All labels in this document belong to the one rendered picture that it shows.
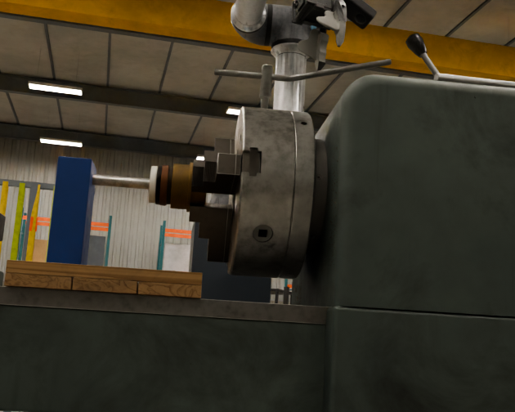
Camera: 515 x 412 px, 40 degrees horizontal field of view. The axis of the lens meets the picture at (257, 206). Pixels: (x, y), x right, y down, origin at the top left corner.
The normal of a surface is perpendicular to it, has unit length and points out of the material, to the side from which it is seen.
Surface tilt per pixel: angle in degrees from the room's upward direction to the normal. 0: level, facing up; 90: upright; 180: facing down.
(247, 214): 117
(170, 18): 90
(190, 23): 90
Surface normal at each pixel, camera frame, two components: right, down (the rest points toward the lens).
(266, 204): 0.09, 0.13
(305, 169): 0.11, -0.26
